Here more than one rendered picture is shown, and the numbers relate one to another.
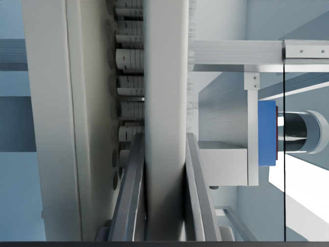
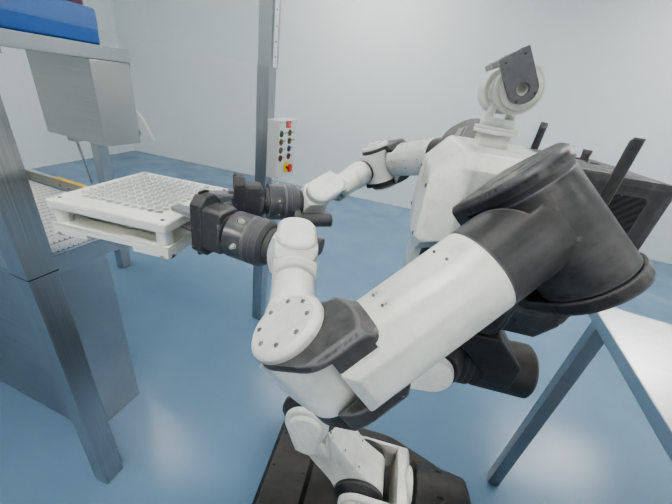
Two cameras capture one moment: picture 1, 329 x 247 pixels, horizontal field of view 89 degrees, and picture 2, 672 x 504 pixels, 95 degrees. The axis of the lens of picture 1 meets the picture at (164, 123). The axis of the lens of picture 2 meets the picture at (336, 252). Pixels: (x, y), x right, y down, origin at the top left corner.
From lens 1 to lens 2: 0.69 m
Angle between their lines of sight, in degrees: 77
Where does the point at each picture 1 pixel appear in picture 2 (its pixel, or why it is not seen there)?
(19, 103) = not seen: hidden behind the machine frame
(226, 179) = (126, 89)
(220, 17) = not seen: outside the picture
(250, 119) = (47, 47)
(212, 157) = (107, 105)
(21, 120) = (83, 308)
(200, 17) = not seen: outside the picture
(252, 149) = (88, 51)
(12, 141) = (106, 304)
